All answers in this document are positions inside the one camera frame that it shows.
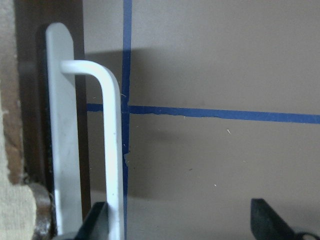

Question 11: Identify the wooden drawer with white handle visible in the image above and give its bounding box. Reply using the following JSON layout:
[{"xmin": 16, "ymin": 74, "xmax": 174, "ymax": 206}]
[{"xmin": 0, "ymin": 0, "xmax": 125, "ymax": 240}]

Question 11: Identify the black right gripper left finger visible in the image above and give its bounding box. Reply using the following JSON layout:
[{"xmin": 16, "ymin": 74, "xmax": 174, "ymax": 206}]
[{"xmin": 74, "ymin": 201, "xmax": 109, "ymax": 240}]

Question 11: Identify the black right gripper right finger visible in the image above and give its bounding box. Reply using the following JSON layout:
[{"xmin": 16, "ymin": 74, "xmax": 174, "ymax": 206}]
[{"xmin": 250, "ymin": 198, "xmax": 295, "ymax": 240}]

